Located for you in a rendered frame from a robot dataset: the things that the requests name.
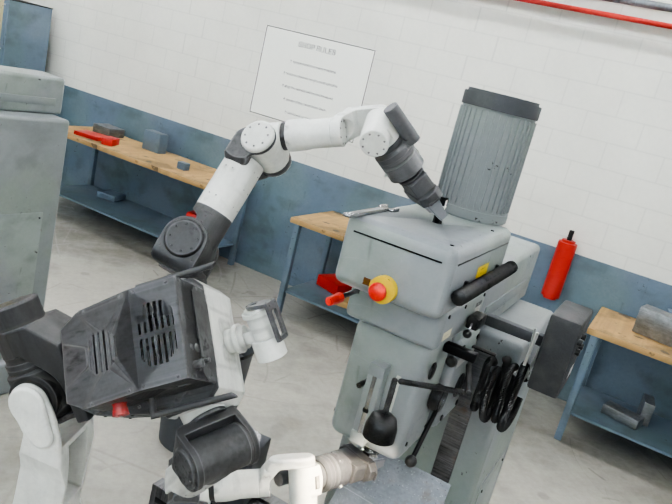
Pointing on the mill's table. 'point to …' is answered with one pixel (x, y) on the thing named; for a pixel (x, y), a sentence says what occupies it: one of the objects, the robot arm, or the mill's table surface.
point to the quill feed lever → (427, 423)
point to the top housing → (420, 255)
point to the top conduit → (482, 283)
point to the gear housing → (431, 333)
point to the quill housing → (420, 359)
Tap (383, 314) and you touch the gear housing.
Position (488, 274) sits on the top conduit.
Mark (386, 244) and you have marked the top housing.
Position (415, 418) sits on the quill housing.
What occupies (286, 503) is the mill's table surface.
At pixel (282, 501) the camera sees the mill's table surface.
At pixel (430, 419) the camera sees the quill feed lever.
